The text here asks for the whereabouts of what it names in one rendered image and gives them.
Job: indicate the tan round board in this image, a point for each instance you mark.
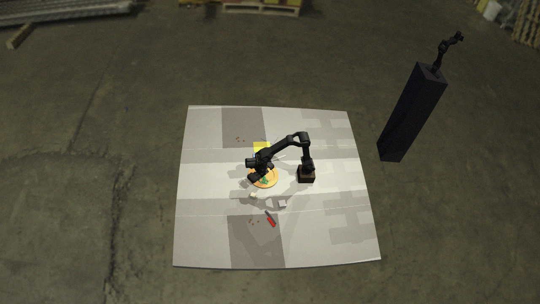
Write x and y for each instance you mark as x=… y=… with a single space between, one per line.
x=272 y=176

